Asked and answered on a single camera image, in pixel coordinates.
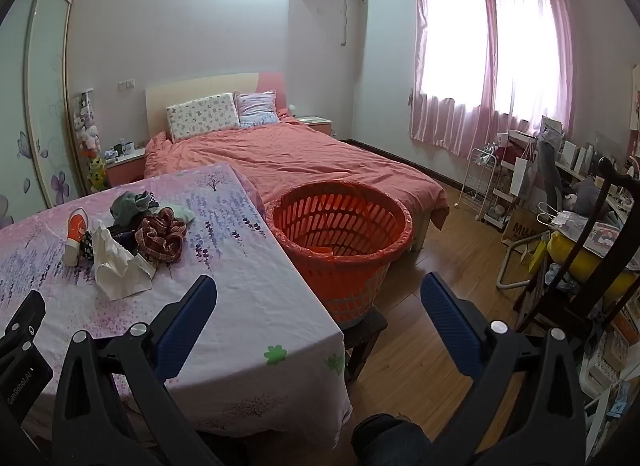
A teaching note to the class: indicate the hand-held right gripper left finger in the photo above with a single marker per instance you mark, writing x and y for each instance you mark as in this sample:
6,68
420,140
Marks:
185,316

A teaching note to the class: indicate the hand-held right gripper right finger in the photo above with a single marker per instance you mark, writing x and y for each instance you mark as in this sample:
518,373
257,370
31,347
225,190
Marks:
450,316

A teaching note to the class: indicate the red plaid cloth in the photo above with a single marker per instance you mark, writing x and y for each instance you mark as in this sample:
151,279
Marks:
160,241

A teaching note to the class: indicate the white cloth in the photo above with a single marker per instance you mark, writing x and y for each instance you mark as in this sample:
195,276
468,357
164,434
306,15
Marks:
112,266

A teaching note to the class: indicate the orange plastic laundry basket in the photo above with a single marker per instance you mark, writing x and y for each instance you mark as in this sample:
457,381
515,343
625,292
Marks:
350,291

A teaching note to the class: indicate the dark dotted cloth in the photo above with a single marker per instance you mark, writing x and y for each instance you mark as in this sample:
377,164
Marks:
88,246

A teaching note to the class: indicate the grey green cloth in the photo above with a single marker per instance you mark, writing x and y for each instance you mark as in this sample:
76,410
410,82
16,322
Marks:
127,206

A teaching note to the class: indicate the orange white small shoe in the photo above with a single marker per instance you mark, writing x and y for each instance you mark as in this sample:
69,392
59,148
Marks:
76,231

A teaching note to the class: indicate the pink floral tablecloth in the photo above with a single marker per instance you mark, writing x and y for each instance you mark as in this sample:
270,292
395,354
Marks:
250,296

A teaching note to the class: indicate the dark wooden stool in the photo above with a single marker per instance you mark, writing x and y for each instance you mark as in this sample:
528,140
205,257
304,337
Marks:
367,333

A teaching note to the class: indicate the cardboard box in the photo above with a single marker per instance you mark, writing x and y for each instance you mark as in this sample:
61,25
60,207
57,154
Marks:
520,228

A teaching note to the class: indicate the white shelf cart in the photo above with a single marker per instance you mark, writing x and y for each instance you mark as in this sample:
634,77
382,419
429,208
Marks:
502,196

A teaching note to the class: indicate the person's knee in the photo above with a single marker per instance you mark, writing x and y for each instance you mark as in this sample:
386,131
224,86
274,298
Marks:
390,441

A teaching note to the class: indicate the yellow bag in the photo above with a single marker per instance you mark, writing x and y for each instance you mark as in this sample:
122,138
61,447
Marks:
580,256

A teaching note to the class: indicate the white paper bag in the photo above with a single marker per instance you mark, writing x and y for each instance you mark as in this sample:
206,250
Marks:
521,175

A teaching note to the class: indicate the pink white nightstand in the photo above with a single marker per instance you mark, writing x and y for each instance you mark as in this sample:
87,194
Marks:
315,124
125,168

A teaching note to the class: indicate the green yellow plush toy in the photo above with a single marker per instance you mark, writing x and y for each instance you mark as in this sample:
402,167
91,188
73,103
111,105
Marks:
97,173

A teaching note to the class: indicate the white mug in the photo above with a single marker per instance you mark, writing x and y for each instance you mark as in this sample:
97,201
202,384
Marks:
127,147

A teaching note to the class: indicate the grey hanging garment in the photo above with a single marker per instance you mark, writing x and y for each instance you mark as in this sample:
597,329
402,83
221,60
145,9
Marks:
547,165

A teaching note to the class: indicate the dark wooden chair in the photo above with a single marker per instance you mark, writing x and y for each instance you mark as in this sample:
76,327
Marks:
607,206

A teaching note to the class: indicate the bed with coral duvet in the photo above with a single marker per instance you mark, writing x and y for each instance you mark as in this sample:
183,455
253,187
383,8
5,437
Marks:
310,160

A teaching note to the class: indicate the white floral pillow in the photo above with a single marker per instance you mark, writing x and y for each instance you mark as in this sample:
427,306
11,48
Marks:
202,115

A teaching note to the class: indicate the clear tube of plush toys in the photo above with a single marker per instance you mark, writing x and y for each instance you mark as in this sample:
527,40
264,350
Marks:
87,120

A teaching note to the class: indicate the pink striped pillow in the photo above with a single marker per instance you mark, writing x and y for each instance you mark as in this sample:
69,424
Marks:
255,108

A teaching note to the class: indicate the beige pink headboard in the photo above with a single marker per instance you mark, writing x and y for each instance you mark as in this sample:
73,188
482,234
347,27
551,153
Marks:
200,90

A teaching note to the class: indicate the floral sliding-door wardrobe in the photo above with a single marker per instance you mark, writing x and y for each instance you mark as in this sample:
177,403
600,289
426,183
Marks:
47,95

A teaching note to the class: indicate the white metal tube frame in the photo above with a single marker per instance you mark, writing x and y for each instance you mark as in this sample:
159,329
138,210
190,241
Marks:
505,266

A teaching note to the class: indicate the white wall switch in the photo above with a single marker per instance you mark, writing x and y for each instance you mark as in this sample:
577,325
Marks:
127,85

